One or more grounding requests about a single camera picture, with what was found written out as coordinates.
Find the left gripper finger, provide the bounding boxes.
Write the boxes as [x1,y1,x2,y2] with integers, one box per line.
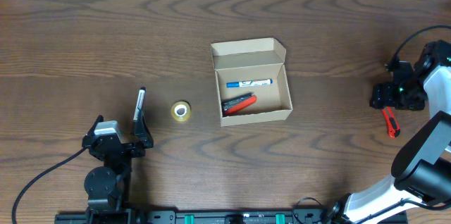
[134,110,154,148]
[86,115,104,136]

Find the red utility knife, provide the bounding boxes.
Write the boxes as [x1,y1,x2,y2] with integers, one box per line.
[381,106,400,138]

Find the black marker pen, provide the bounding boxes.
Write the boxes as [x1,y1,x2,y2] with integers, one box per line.
[133,87,146,121]

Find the red stapler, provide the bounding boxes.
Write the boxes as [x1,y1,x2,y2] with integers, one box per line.
[221,92,257,116]

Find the blue marker pen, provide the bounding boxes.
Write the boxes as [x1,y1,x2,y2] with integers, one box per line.
[226,78,273,88]

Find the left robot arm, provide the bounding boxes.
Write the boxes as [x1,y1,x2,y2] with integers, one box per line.
[82,110,154,223]

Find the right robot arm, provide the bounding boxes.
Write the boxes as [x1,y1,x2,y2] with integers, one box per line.
[321,40,450,223]

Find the yellow tape roll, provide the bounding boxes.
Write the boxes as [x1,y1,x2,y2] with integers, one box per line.
[171,101,191,122]

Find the open cardboard box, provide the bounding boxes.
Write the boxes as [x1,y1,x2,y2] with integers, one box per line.
[211,37,293,127]

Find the black mounting rail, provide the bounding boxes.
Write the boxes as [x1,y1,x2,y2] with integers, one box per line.
[54,208,409,224]

